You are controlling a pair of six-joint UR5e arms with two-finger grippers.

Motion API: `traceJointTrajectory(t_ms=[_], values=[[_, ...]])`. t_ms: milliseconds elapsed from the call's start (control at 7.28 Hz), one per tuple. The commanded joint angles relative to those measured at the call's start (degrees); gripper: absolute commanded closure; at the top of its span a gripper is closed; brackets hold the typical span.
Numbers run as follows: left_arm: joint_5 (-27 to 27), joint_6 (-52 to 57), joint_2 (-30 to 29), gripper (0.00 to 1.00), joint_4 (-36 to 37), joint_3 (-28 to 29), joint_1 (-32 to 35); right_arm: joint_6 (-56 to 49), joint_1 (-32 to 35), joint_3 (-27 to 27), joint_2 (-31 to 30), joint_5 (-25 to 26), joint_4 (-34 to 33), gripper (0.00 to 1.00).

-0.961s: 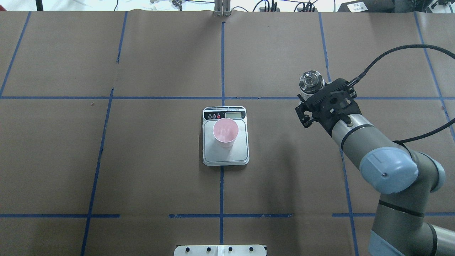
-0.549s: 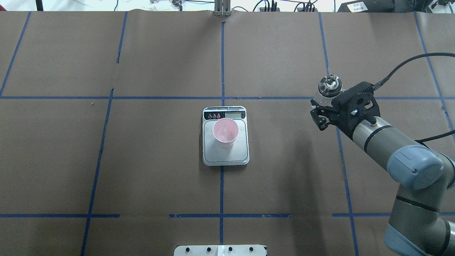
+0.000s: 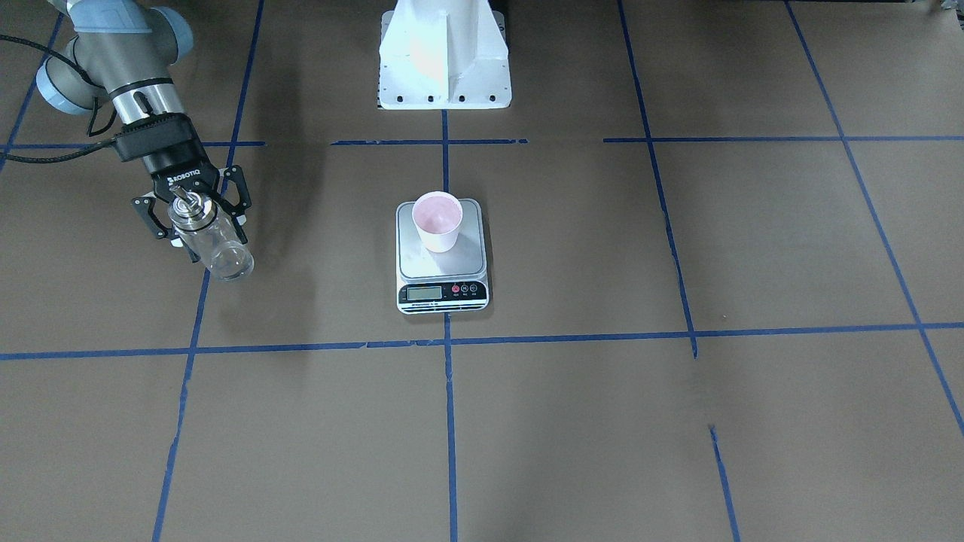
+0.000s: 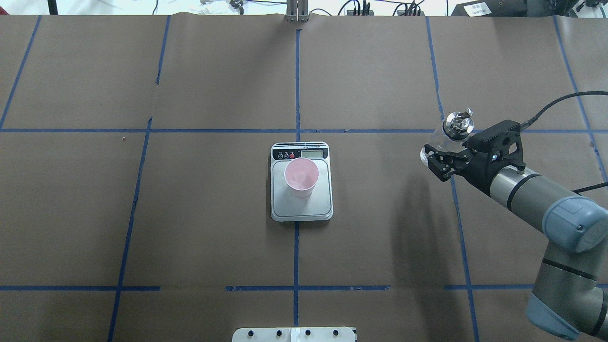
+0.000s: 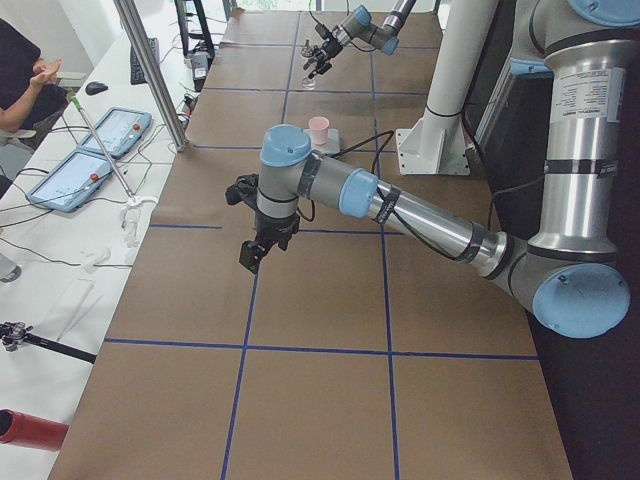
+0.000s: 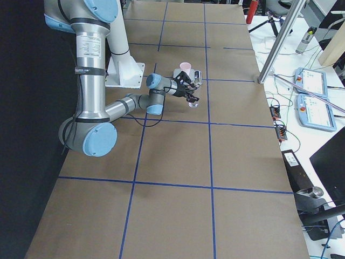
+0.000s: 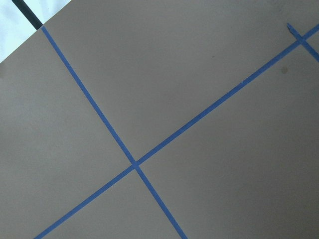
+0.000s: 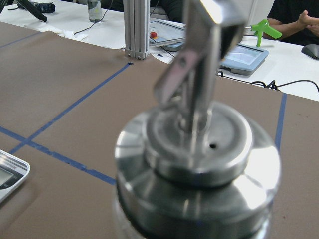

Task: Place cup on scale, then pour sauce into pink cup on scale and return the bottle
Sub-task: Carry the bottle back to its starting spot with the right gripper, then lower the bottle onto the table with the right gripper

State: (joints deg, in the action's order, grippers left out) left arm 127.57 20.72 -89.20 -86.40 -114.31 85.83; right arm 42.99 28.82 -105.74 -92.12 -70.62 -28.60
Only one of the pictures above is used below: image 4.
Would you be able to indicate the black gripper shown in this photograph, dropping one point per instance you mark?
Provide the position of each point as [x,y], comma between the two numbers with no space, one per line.
[475,173]

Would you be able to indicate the clear glass sauce dispenser bottle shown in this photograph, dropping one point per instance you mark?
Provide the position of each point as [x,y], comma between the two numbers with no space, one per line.
[453,132]

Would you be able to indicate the pink plastic cup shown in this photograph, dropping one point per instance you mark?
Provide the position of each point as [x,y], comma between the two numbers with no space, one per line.
[301,176]

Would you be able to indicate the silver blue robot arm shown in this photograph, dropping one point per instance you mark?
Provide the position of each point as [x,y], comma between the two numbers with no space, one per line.
[566,300]

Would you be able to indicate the silver digital kitchen scale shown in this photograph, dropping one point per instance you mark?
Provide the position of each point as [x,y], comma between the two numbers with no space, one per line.
[285,206]

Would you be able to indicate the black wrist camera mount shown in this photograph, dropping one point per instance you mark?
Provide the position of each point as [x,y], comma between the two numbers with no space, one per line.
[501,144]

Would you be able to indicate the aluminium frame post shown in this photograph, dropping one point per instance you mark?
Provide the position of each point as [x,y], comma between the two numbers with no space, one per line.
[297,10]

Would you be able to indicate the white camera pole with base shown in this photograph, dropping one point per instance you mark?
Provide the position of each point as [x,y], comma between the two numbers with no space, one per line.
[295,334]

